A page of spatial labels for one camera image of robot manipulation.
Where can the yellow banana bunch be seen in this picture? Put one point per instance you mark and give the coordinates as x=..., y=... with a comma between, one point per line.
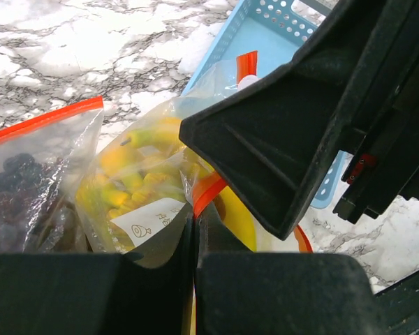
x=136, y=185

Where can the clear orange zipper bag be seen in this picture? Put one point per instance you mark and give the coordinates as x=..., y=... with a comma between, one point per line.
x=42, y=161

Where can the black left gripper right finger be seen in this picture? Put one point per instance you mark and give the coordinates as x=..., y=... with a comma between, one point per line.
x=211, y=236

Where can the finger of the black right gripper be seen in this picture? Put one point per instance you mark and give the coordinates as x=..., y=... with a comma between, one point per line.
x=277, y=184

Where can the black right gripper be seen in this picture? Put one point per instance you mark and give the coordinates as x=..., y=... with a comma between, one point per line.
x=385, y=143

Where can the light blue plastic basket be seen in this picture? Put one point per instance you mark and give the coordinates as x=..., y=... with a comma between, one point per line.
x=275, y=32

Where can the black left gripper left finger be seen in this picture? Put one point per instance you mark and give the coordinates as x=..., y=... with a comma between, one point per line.
x=159, y=280

